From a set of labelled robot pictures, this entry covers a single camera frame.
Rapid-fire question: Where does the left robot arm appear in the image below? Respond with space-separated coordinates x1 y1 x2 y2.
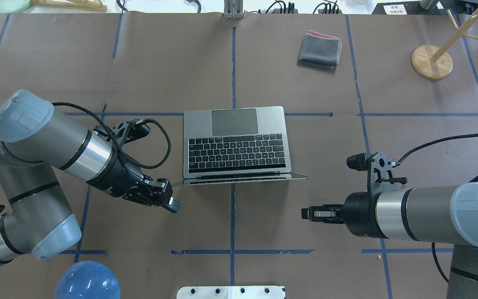
0 90 180 266

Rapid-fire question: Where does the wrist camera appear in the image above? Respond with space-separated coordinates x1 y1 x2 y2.
346 152 408 194
112 118 151 146

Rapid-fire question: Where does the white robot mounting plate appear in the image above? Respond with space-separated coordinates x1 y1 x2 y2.
176 285 287 299

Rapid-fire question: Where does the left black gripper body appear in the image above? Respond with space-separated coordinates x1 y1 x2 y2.
86 156 153 206

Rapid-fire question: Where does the black cable bundle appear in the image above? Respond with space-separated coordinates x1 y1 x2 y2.
258 1 341 15

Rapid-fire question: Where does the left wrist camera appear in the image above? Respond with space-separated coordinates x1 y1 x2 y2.
112 118 151 146

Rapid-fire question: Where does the grey laptop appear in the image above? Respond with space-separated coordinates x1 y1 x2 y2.
174 106 307 186

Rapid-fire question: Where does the white label sign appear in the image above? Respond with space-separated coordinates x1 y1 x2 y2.
383 4 407 15

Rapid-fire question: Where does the right braided cable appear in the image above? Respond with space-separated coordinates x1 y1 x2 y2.
397 131 478 283

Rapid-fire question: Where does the metal camera post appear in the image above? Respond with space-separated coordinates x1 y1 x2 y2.
223 0 244 20

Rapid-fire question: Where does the green tape roll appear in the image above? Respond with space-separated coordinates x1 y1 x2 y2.
0 0 31 13

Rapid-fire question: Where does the wooden rack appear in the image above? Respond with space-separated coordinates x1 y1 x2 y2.
30 0 108 13

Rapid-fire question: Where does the folded grey cloth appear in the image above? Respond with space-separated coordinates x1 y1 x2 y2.
298 30 342 69

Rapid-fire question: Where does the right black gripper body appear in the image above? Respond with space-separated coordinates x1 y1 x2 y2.
326 192 385 238

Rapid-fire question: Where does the blue desk lamp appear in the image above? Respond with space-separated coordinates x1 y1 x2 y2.
54 261 121 299

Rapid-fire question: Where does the wooden stand round base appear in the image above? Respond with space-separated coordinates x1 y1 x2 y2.
410 8 478 80

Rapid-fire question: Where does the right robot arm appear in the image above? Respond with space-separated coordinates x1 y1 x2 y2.
301 182 478 299

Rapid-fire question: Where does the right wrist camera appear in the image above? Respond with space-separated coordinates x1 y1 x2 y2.
346 152 408 194

